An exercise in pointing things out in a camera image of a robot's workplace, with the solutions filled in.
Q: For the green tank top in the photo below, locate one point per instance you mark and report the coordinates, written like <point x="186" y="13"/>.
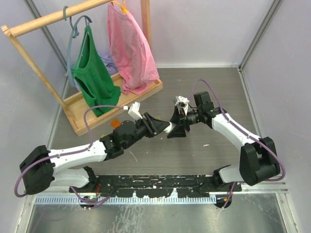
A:
<point x="93" y="78"/>

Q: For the lavender cloth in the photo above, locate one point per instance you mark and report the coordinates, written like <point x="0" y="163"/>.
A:
<point x="109" y="64"/>

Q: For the grey-blue clothes hanger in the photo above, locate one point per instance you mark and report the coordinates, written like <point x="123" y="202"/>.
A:
<point x="74" y="33"/>

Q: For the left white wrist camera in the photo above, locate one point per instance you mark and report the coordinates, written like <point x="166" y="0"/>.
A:
<point x="133" y="110"/>

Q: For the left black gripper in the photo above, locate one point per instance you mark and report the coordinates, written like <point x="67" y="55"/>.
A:
<point x="157" y="126"/>

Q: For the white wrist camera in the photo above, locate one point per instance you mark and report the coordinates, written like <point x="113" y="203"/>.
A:
<point x="182" y="104"/>
<point x="133" y="110"/>

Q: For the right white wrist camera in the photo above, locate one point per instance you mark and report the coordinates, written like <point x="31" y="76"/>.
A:
<point x="182" y="104"/>

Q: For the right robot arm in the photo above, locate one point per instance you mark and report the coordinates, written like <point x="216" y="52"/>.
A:
<point x="257" y="155"/>

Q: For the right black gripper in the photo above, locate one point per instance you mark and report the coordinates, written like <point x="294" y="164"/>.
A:
<point x="179" y="130"/>

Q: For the aluminium frame rail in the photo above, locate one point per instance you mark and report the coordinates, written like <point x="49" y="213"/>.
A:
<point x="264" y="187"/>

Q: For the orange pill box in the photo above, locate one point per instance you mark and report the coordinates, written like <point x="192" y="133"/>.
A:
<point x="115" y="123"/>

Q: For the wooden clothes rack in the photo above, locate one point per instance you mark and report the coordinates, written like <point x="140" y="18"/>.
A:
<point x="79" y="114"/>

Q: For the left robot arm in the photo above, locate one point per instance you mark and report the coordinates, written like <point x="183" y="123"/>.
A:
<point x="44" y="168"/>

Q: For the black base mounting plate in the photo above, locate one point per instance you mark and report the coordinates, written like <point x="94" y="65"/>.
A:
<point x="153" y="186"/>

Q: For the white slotted cable duct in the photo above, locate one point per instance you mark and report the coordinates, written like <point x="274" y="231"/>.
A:
<point x="72" y="200"/>

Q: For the orange clothes hanger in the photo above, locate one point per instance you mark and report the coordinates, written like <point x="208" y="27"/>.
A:
<point x="122" y="6"/>

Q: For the pink shirt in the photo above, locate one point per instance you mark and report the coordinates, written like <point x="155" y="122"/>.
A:
<point x="130" y="51"/>

